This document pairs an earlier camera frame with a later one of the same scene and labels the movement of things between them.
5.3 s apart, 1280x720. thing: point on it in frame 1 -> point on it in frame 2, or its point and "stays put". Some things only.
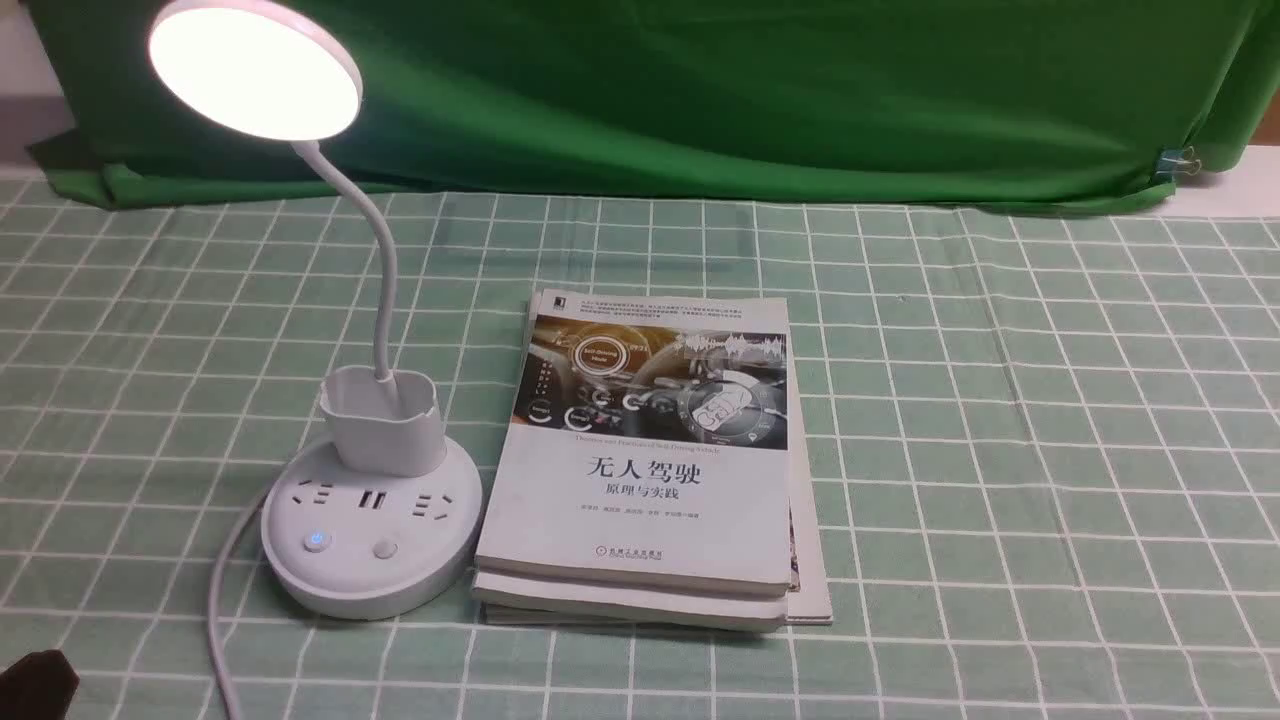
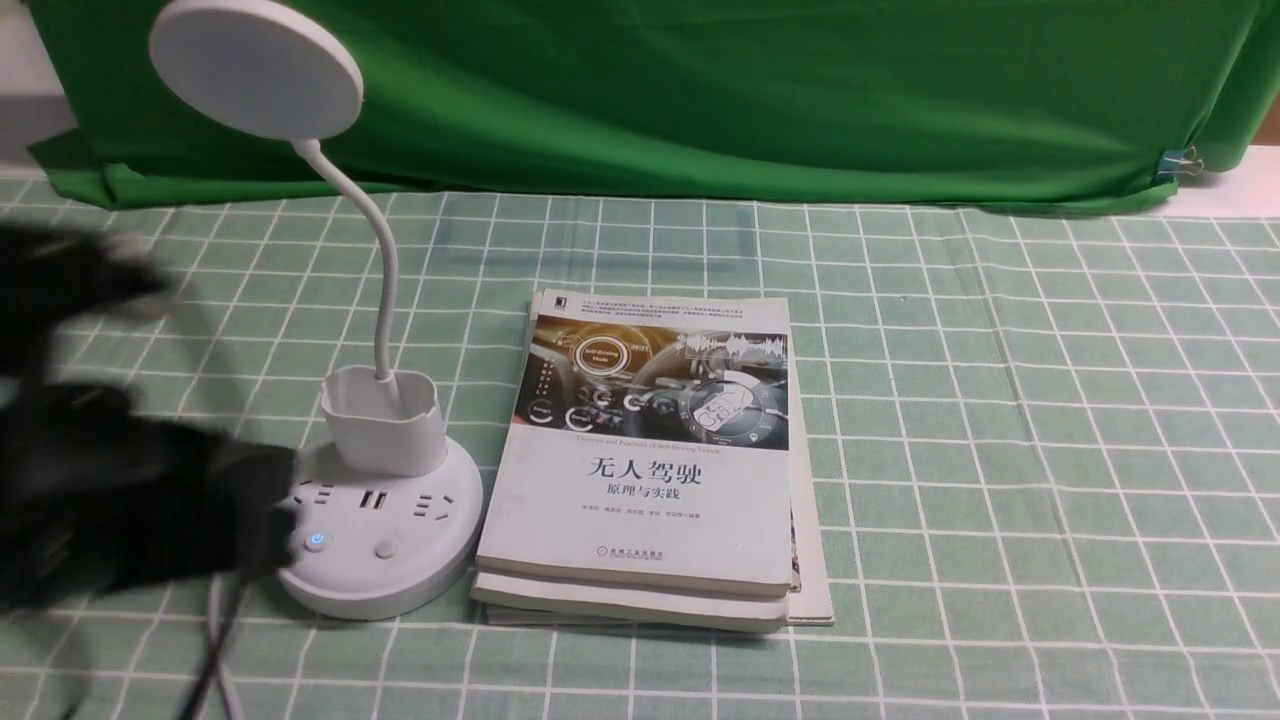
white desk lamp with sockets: [386, 519] stays put
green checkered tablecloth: [1053, 445] stays put
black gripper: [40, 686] -> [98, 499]
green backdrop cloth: [689, 100] stays put
